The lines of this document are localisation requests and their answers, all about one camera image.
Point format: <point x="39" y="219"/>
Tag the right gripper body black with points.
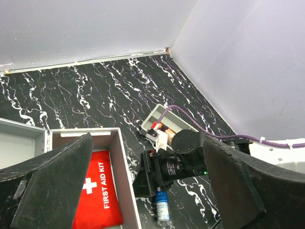
<point x="149" y="179"/>

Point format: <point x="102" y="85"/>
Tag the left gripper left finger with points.
<point x="44" y="192"/>

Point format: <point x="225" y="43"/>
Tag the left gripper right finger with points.
<point x="251" y="193"/>

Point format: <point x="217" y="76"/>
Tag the white blue spray bottle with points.
<point x="162" y="207"/>

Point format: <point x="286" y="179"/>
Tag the red first aid pouch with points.
<point x="98" y="207"/>

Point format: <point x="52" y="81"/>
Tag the grey divided plastic tray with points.
<point x="171" y="120"/>

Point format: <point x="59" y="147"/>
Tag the brown bottle orange cap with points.
<point x="170" y="133"/>

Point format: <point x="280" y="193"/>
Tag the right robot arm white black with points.
<point x="184" y="157"/>

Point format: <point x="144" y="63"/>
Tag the grey metal medicine case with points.
<point x="20" y="142"/>

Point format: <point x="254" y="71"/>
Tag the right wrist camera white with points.
<point x="158" y="136"/>

